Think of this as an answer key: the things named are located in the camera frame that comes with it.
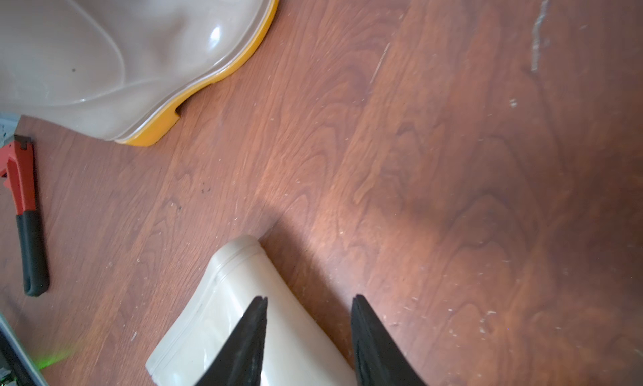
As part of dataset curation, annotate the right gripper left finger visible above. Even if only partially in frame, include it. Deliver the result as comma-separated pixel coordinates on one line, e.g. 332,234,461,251
196,297,268,386

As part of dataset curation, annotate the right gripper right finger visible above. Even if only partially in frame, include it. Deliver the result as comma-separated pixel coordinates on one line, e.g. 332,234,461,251
351,294,426,386

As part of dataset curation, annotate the red black hand tool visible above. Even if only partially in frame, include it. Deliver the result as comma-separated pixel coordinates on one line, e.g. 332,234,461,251
1,135,50,297

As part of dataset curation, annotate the beige rain boot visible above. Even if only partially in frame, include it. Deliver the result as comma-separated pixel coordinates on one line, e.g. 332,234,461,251
146,235,356,385
1,0,279,147

